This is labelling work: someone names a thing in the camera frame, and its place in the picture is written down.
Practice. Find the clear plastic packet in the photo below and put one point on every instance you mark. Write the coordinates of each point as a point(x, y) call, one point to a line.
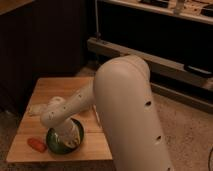
point(37, 109)

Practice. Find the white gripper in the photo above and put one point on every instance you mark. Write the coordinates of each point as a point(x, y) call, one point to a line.
point(70, 135)

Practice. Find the small wooden table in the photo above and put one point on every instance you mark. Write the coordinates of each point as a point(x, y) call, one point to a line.
point(94, 145)

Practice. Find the green ceramic bowl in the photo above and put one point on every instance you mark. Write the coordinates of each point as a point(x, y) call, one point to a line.
point(58, 147)

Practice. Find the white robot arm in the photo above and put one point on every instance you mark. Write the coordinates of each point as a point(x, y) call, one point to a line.
point(122, 95)

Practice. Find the orange carrot toy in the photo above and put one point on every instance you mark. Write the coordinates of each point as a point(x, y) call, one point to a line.
point(36, 145)

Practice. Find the grey metal shelf rail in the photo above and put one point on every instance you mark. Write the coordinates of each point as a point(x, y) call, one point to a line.
point(157, 64)

